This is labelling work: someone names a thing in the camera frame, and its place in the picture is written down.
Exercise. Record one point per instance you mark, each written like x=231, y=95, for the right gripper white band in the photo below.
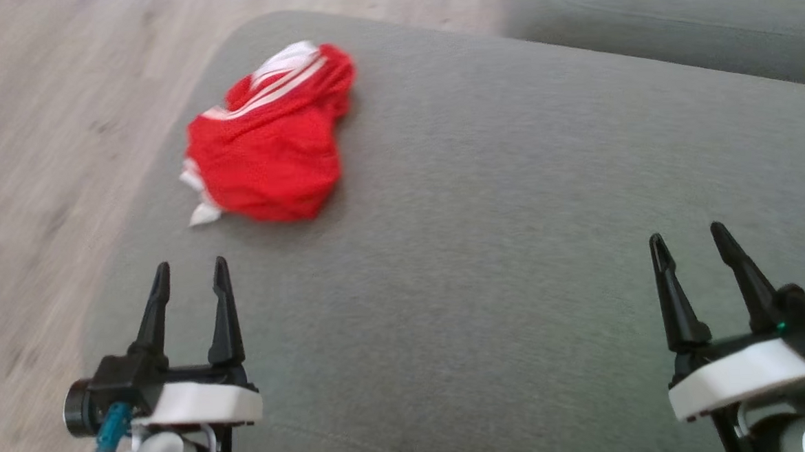
x=741, y=373

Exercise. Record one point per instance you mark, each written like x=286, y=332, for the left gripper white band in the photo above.
x=198, y=402

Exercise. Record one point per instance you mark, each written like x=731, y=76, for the red t-shirt with white sleeves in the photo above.
x=268, y=157

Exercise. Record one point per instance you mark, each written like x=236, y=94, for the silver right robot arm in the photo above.
x=799, y=432

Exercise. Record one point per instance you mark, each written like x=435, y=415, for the grey fabric sofa seat cushion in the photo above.
x=486, y=235

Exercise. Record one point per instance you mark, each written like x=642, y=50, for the grey sofa back cushion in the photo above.
x=674, y=19

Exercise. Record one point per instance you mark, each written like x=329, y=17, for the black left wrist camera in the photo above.
x=101, y=397

